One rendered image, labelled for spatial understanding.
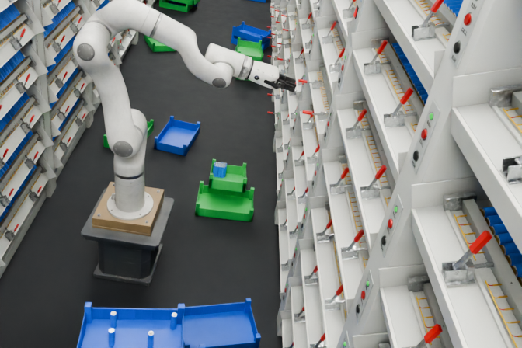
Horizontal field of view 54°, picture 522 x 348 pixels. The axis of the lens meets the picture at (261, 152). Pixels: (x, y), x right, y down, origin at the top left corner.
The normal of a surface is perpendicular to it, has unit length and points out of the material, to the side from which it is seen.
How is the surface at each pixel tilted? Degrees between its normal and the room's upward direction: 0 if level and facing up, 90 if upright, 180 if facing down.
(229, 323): 0
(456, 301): 18
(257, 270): 0
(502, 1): 90
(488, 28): 90
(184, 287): 0
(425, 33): 90
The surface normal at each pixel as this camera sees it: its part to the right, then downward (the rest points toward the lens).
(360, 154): -0.16, -0.83
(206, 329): 0.14, -0.83
